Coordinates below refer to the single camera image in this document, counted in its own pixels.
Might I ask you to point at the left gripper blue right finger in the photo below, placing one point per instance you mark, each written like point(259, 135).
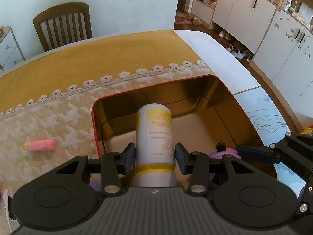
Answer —
point(196, 164)

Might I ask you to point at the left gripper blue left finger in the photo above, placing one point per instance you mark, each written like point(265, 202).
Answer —
point(114, 164)

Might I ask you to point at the purple spiky plush toy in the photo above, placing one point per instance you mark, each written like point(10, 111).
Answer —
point(221, 150)

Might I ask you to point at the white yellow lotion bottle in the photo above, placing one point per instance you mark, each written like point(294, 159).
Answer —
point(154, 158)

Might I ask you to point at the red metal tin box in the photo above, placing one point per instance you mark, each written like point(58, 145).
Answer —
point(197, 112)

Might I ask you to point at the pink cylinder tube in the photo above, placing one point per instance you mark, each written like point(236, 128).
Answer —
point(40, 145)

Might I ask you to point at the white frame sunglasses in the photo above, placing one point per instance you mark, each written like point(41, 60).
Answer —
point(7, 197)

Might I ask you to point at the purple small block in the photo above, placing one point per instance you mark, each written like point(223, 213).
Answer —
point(96, 185)

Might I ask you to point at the quilted beige table mat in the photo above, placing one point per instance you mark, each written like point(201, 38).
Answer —
point(66, 118)

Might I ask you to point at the yellow table cloth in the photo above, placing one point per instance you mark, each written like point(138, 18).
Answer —
point(90, 61)

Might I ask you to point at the white sneakers pair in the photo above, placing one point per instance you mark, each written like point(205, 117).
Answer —
point(235, 52)

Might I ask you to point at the beige slippers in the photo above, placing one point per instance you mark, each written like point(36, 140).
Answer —
point(194, 20)

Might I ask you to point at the red patterned door rug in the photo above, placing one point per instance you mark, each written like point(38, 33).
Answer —
point(182, 19)

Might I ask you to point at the brown wooden chair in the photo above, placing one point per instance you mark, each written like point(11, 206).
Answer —
point(63, 24)

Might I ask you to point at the white drawer cabinet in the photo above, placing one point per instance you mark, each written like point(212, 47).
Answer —
point(10, 53)

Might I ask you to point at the white wall cabinets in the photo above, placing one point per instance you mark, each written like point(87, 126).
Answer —
point(282, 45)

